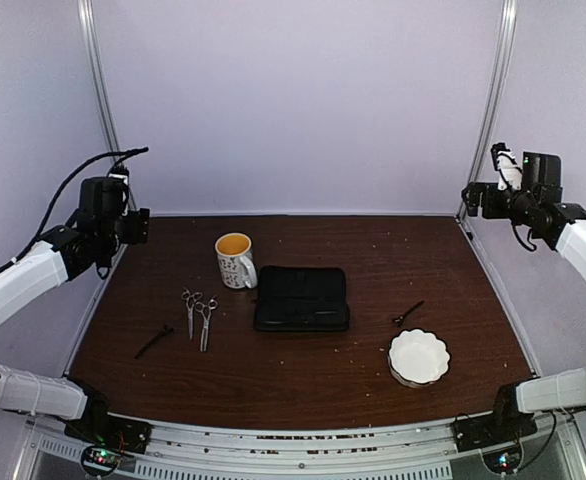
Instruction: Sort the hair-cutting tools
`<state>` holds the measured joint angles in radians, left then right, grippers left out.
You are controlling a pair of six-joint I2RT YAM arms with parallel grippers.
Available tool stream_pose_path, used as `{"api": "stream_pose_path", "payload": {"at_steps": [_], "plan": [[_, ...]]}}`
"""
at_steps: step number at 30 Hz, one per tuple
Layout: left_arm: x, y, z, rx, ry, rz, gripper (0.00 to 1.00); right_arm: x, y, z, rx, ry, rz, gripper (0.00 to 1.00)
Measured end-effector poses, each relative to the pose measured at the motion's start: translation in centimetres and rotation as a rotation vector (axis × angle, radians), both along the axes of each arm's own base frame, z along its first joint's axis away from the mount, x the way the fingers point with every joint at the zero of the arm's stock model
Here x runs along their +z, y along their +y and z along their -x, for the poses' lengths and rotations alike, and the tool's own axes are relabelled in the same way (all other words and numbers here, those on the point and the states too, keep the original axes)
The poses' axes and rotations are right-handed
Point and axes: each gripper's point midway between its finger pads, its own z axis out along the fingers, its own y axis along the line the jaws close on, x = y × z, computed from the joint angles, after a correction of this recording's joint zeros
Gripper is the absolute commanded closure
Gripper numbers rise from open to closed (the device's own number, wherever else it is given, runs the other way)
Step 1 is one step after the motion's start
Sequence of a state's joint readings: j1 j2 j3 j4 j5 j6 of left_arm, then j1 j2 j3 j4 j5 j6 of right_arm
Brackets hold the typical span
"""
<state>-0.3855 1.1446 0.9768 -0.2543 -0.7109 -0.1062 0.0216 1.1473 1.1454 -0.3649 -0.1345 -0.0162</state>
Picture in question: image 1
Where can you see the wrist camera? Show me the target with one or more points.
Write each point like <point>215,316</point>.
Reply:
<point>119,172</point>
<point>505,164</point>

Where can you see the silver thinning hair scissors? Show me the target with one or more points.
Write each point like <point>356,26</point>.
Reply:
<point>206,310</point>

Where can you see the left circuit board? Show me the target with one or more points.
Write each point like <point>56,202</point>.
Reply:
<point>98,461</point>

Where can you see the white floral ceramic mug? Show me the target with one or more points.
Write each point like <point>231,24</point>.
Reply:
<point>235,261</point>

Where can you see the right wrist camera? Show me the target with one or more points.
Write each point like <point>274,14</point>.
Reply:
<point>505,164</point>

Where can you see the white scalloped ceramic bowl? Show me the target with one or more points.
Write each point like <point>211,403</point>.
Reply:
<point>417,358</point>

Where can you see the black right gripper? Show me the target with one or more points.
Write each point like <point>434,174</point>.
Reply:
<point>490,209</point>

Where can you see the right circuit board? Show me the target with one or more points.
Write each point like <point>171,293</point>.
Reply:
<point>503,462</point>

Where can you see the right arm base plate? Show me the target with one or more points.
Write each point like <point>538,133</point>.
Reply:
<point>483,431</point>

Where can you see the black zippered tool case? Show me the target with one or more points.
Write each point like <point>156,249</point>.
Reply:
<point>301,300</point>

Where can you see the aluminium frame post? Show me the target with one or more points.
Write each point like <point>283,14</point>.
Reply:
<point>502,59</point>
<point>90,37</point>

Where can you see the black hair clip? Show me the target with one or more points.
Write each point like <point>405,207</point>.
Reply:
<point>164,332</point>
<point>400,319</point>

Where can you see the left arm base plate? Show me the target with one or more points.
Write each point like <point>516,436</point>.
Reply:
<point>116,433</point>

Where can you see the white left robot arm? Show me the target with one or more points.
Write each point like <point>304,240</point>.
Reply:
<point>91,238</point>

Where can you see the circuit board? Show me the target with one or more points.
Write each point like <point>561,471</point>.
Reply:
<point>98,461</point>
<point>503,462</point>

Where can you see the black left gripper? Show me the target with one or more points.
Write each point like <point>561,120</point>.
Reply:
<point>137,231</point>

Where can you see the left aluminium frame post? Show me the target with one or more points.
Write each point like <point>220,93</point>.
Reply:
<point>90,37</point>

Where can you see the right aluminium frame post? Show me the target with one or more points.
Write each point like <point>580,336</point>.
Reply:
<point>502,59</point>

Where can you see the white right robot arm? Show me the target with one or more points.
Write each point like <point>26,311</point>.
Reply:
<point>529,193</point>

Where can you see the silver straight hair scissors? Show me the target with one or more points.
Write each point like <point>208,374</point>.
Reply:
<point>190,299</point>

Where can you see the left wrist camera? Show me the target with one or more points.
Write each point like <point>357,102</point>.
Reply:
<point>119,172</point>

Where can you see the front aluminium rail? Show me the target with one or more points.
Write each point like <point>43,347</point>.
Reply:
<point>424,450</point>

